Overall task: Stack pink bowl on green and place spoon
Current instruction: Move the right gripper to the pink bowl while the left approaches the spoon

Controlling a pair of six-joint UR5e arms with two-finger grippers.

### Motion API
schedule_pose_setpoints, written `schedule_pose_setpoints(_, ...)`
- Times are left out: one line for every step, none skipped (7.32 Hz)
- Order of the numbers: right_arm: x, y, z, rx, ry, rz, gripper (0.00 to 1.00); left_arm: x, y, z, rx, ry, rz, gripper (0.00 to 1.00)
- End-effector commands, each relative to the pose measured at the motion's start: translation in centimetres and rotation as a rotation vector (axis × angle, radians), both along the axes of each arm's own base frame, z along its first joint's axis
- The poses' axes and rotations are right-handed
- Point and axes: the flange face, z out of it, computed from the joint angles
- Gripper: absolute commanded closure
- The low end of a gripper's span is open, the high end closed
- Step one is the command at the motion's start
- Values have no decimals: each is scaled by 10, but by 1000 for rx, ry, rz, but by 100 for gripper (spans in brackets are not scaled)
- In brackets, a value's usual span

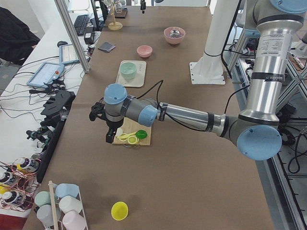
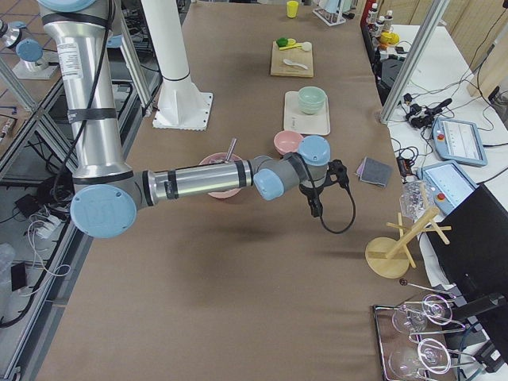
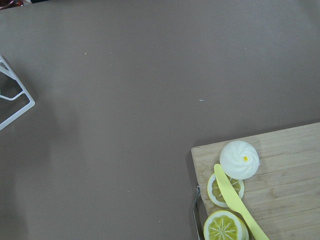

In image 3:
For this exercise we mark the white toy steamed bun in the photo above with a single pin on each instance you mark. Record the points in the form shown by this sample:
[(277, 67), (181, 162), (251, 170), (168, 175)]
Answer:
[(239, 160)]

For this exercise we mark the lemon slice under knife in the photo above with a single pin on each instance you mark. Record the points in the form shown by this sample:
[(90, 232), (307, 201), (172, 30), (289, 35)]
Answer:
[(215, 194)]

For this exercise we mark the yellow plastic knife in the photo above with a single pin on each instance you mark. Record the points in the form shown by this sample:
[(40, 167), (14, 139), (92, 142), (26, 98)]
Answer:
[(235, 203)]

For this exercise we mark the lemon half toy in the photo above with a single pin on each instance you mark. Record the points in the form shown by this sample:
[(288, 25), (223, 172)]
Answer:
[(224, 225)]

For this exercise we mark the bamboo cutting board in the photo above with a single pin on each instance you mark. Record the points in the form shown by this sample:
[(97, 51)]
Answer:
[(284, 195)]

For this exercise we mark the metal wire stand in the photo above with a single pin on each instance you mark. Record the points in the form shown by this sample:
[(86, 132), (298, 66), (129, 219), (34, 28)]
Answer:
[(195, 212)]

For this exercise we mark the white wire cup rack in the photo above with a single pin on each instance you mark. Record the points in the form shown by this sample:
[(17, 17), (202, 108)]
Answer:
[(15, 99)]

